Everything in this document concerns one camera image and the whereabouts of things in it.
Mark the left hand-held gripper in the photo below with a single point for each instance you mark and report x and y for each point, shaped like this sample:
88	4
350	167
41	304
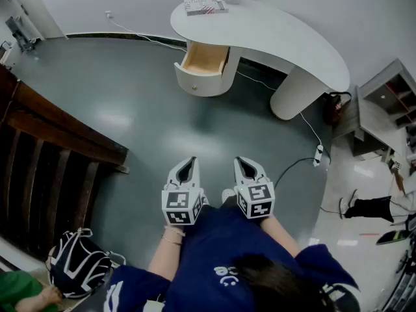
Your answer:
177	203

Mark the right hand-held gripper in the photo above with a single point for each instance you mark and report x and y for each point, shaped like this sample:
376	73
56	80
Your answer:
256	200

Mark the white wooden drawer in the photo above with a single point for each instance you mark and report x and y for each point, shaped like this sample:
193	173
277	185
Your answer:
201	58

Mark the person's right forearm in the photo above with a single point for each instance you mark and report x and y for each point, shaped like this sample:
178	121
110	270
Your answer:
279	234

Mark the person's left forearm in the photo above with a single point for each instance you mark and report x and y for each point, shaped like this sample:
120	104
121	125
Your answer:
164	258

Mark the white shoe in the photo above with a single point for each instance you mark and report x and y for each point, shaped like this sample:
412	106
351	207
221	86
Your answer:
228	195
205	198

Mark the white power strip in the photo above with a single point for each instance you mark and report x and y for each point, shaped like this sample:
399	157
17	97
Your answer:
318	154

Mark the navy blue shirt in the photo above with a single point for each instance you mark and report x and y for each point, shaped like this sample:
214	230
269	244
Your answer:
221	255

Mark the dark bag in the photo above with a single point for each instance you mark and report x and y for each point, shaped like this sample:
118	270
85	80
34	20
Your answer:
334	109

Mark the grey shelf unit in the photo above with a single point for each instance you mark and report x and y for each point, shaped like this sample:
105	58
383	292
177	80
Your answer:
367	115

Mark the black white patterned bag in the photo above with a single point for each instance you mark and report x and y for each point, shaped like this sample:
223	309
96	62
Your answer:
78	265

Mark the white curved desk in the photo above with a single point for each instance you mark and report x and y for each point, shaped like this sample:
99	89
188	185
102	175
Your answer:
260	34

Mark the printed flag pattern book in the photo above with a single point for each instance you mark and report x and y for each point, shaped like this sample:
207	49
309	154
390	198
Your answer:
204	6

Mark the grey metal cart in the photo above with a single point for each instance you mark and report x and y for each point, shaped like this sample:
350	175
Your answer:
21	32

